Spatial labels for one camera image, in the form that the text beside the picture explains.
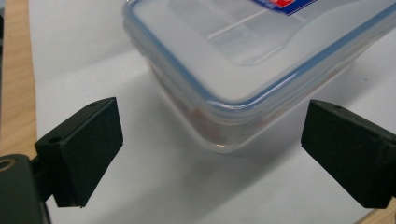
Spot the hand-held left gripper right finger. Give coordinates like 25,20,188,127
300,99,396,210

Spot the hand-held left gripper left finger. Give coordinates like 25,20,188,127
31,96,124,208

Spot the large clear plastic food container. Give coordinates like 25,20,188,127
121,0,396,154

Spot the white table mat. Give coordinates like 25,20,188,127
28,0,396,224

